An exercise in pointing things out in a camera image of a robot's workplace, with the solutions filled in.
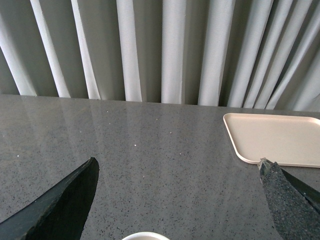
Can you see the white smiley face mug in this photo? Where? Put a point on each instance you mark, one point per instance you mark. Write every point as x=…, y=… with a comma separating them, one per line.
x=145, y=235

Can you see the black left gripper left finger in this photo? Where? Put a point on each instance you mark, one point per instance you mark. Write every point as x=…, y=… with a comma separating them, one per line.
x=58, y=214

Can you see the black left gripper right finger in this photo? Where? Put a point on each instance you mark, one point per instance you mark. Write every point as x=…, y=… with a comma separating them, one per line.
x=293, y=204

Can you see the beige rectangular plastic tray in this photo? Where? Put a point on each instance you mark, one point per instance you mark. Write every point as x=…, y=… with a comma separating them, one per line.
x=288, y=140

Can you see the grey white pleated curtain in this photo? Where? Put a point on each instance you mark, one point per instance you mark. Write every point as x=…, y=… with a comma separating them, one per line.
x=257, y=54

